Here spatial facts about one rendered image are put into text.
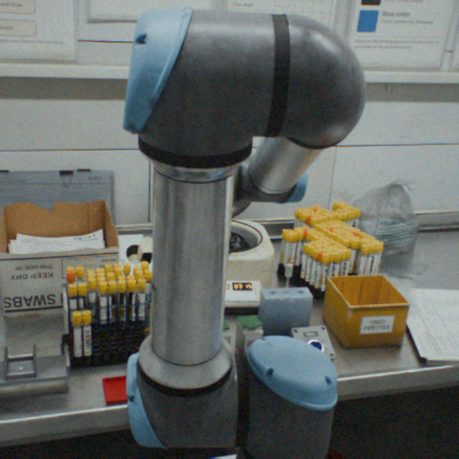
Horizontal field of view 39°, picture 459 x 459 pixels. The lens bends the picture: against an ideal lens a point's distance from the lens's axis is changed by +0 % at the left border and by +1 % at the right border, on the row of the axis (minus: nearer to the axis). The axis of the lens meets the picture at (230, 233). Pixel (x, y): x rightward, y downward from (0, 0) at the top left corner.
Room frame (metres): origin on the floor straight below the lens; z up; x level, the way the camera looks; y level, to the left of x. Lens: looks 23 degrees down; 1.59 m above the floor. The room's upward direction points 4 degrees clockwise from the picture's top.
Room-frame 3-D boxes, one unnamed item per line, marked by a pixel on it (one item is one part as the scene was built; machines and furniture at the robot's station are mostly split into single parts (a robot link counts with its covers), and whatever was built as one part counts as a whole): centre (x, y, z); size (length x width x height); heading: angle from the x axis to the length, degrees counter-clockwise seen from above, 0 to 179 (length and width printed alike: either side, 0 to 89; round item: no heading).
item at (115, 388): (0.94, 0.17, 0.88); 0.07 x 0.07 x 0.01; 18
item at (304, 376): (0.70, -0.08, 1.07); 0.13 x 0.12 x 0.14; 96
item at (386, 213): (1.70, -0.41, 0.97); 0.26 x 0.17 x 0.19; 123
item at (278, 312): (1.17, -0.12, 0.92); 0.10 x 0.07 x 0.10; 102
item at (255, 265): (1.38, 0.02, 0.94); 0.30 x 0.24 x 0.12; 9
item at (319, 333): (1.07, -0.16, 0.92); 0.13 x 0.07 x 0.08; 18
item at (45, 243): (1.33, 0.38, 0.95); 0.29 x 0.25 x 0.15; 18
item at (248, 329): (1.10, -0.05, 0.91); 0.05 x 0.04 x 0.07; 18
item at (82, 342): (1.06, 0.22, 0.93); 0.17 x 0.09 x 0.11; 108
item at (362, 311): (1.21, -0.29, 0.93); 0.13 x 0.13 x 0.10; 14
